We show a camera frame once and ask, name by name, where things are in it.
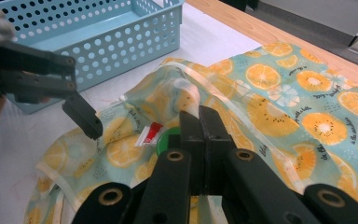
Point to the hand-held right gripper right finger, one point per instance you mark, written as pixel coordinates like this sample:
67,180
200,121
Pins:
214,133

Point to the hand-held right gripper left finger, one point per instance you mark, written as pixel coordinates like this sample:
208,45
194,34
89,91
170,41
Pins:
191,133

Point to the small green capped bottle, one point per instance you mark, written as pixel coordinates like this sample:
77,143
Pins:
164,143

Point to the red and white tube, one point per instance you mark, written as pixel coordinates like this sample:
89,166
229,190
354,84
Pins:
150,133

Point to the orange slice print cloth bag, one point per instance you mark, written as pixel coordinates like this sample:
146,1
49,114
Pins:
276,102

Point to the light blue plastic basket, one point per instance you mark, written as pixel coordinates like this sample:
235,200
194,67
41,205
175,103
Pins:
105,40

